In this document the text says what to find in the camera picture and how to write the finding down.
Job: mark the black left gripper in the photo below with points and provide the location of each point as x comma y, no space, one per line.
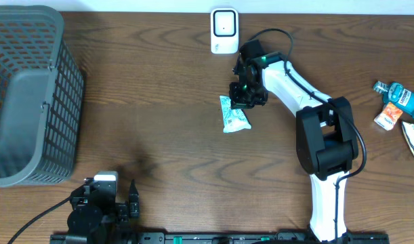
134,203

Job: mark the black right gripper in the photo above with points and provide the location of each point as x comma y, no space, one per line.
237,103

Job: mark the teal white wipes pack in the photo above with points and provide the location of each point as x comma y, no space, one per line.
234,119

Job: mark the orange small box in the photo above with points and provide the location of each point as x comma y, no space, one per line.
389,116

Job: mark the blue mouthwash bottle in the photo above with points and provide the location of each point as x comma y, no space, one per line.
396,94

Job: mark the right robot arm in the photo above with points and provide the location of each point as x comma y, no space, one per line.
326,143

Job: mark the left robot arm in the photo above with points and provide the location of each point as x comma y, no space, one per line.
97,217

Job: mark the white barcode scanner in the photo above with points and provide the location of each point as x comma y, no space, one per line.
224,31

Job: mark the grey plastic mesh basket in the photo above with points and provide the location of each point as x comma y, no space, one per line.
41,93

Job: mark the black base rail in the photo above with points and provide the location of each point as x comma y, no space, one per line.
162,238

